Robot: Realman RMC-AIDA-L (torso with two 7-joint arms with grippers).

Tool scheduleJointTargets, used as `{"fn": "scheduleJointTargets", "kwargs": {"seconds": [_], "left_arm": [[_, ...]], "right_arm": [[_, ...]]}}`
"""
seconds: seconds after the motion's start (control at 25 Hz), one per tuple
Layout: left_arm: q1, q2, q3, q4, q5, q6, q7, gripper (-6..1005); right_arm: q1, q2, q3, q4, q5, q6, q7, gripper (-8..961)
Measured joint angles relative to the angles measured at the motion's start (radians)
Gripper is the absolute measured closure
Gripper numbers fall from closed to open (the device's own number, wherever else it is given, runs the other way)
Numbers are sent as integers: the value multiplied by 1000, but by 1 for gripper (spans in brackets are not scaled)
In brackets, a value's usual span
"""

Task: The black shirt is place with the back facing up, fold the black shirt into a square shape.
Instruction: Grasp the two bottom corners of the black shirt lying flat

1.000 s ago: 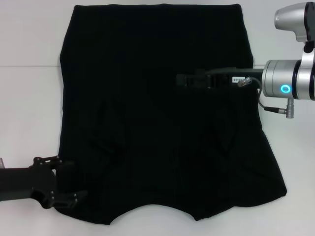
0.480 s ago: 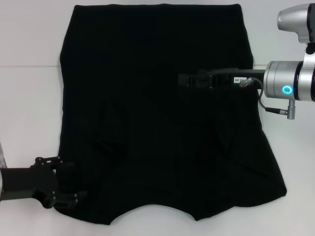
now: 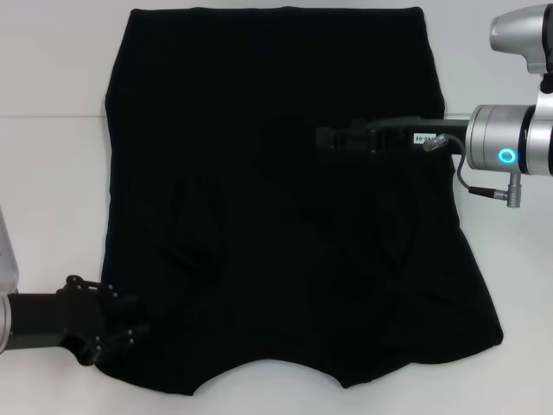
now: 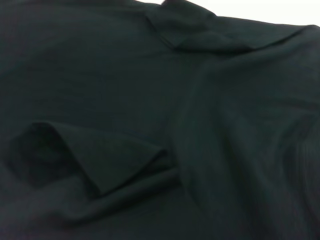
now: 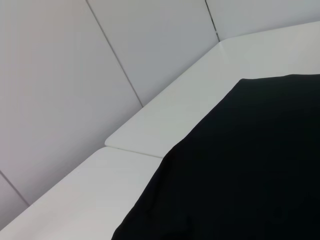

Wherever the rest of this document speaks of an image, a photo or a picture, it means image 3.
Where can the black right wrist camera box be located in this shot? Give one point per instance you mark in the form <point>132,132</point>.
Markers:
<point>425,139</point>

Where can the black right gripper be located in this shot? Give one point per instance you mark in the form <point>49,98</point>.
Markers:
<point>397,138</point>

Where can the black shirt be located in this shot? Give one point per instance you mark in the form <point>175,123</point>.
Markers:
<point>276,216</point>

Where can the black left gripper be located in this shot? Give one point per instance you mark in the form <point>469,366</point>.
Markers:
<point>56,315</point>

